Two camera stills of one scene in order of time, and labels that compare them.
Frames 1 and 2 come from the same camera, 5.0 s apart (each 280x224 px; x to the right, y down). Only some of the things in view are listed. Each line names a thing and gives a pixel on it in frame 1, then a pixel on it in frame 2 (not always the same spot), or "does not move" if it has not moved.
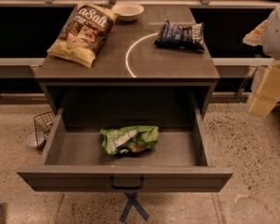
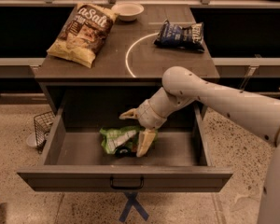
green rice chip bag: x=129 y=139 does not move
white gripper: x=277 y=35 → x=149 y=113
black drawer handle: x=127 y=188 does not move
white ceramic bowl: x=128 y=11 does not move
